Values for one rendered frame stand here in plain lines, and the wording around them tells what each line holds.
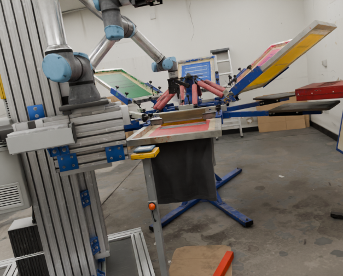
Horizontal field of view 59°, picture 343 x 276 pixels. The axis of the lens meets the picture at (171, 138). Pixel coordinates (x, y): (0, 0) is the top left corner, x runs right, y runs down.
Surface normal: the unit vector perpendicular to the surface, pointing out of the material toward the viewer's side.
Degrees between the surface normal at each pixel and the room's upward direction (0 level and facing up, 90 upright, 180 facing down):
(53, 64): 98
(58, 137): 90
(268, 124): 75
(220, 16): 90
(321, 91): 91
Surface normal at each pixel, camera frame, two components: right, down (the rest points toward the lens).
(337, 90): -0.63, 0.23
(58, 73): -0.20, 0.34
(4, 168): 0.22, 0.15
